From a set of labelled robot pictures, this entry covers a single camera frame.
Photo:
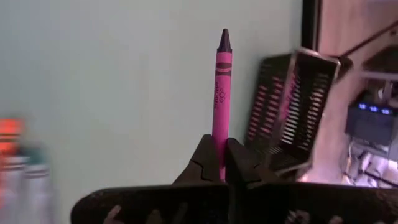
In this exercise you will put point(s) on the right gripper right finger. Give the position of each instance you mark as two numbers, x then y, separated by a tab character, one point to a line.
295	205

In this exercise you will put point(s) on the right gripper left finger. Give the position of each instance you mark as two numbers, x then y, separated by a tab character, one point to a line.
155	205

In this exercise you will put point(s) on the black device blue lights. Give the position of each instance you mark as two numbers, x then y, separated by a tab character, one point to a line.
370	127

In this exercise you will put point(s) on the black plastic basket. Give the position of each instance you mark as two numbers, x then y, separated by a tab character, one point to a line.
308	124

